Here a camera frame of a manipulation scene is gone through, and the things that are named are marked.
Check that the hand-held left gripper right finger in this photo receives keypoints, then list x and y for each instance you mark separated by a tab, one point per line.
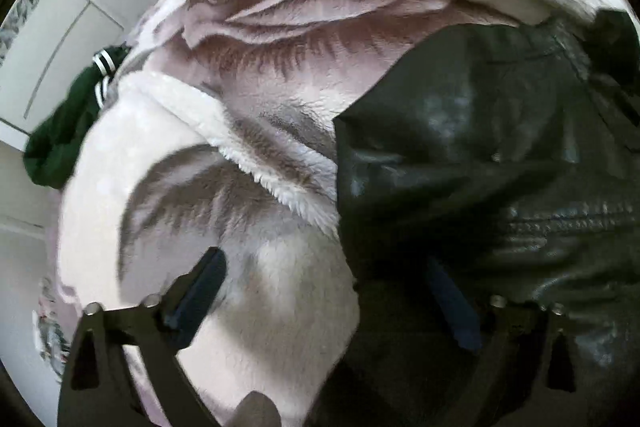
452	302

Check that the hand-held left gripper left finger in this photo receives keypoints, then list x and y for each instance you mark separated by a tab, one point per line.
200	289

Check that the black leather jacket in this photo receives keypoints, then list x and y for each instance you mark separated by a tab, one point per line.
465	167

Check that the pink rose print blanket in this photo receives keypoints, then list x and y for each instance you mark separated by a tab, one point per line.
240	117

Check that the dark green striped garment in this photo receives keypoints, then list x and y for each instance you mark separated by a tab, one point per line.
65	127

